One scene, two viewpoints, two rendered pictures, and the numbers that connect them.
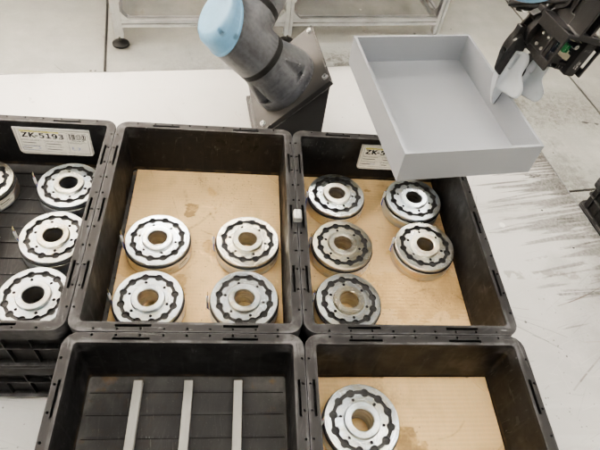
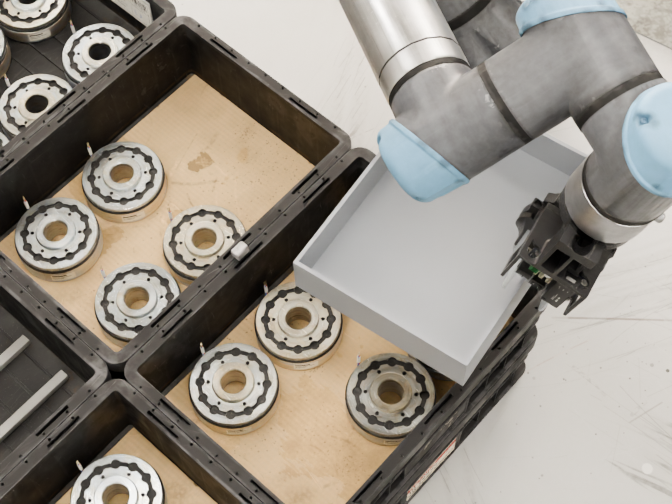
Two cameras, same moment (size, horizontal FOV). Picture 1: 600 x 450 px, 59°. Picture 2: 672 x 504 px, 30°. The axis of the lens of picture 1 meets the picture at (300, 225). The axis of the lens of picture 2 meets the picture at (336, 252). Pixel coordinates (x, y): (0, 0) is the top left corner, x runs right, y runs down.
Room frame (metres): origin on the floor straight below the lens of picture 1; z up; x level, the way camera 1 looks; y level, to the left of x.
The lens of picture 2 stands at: (0.21, -0.60, 2.20)
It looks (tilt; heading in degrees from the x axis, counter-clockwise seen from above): 62 degrees down; 53
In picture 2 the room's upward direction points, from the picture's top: 1 degrees counter-clockwise
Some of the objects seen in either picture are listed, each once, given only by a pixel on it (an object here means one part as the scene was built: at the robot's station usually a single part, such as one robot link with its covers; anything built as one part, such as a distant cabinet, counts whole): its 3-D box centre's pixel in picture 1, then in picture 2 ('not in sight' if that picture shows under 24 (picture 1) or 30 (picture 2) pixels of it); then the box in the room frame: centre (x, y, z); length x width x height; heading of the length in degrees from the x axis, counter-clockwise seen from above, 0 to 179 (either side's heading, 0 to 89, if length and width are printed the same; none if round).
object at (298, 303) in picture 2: (342, 243); (298, 318); (0.55, -0.07, 0.86); 0.05 x 0.05 x 0.01
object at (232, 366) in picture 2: (348, 300); (233, 382); (0.44, -0.09, 0.86); 0.05 x 0.05 x 0.01
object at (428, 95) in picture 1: (436, 100); (449, 224); (0.68, -0.17, 1.08); 0.27 x 0.20 x 0.05; 18
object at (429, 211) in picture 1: (412, 199); not in sight; (0.68, -0.19, 0.86); 0.10 x 0.10 x 0.01
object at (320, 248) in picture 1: (342, 245); (298, 320); (0.55, -0.07, 0.86); 0.10 x 0.10 x 0.01
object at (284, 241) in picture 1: (199, 237); (159, 203); (0.51, 0.15, 0.87); 0.40 x 0.30 x 0.11; 10
